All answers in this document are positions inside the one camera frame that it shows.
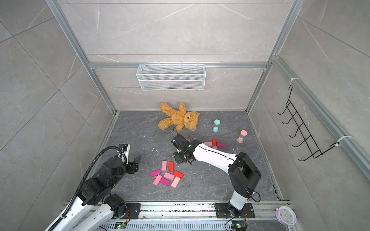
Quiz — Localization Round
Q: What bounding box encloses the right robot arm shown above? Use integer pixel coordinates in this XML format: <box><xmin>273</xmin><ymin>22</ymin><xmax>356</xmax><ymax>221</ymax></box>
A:
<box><xmin>171</xmin><ymin>134</ymin><xmax>262</xmax><ymax>217</ymax></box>

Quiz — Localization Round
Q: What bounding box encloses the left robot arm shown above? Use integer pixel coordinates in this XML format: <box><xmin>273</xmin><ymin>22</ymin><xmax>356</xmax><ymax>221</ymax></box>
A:
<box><xmin>46</xmin><ymin>156</ymin><xmax>141</xmax><ymax>231</ymax></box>

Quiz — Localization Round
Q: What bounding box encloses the brown teddy bear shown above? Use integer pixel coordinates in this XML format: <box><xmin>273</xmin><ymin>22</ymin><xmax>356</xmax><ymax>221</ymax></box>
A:
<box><xmin>158</xmin><ymin>103</ymin><xmax>199</xmax><ymax>132</ymax></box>

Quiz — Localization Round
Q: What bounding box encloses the teal sand timer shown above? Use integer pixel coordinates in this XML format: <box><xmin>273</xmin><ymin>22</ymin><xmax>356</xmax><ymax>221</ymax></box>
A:
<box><xmin>213</xmin><ymin>119</ymin><xmax>221</xmax><ymax>132</ymax></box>

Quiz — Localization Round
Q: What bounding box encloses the pink sand timer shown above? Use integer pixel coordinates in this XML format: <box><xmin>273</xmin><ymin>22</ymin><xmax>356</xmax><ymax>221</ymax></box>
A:
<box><xmin>237</xmin><ymin>130</ymin><xmax>248</xmax><ymax>143</ymax></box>

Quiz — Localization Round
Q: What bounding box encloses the lilac round clock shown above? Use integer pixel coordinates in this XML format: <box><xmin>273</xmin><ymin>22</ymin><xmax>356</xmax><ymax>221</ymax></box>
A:
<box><xmin>275</xmin><ymin>206</ymin><xmax>297</xmax><ymax>226</ymax></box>

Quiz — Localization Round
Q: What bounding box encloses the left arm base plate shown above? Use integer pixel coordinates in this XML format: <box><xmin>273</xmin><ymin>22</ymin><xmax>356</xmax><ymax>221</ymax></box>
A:
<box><xmin>114</xmin><ymin>203</ymin><xmax>141</xmax><ymax>219</ymax></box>

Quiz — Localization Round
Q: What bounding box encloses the left black cable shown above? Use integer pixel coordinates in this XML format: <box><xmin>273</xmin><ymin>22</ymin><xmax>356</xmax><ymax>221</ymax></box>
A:
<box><xmin>47</xmin><ymin>145</ymin><xmax>125</xmax><ymax>231</ymax></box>

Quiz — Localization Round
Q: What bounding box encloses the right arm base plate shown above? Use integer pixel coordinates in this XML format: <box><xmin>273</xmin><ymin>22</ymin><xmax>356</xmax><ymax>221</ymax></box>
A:
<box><xmin>214</xmin><ymin>203</ymin><xmax>255</xmax><ymax>218</ymax></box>

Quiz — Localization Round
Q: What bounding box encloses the white wire mesh basket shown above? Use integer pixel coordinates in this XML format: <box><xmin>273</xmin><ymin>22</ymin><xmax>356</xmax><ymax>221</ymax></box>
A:
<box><xmin>136</xmin><ymin>64</ymin><xmax>206</xmax><ymax>90</ymax></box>

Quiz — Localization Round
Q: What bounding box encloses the black wire hook rack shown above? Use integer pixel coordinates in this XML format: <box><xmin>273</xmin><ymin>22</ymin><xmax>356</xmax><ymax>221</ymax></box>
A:
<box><xmin>278</xmin><ymin>85</ymin><xmax>340</xmax><ymax>162</ymax></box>

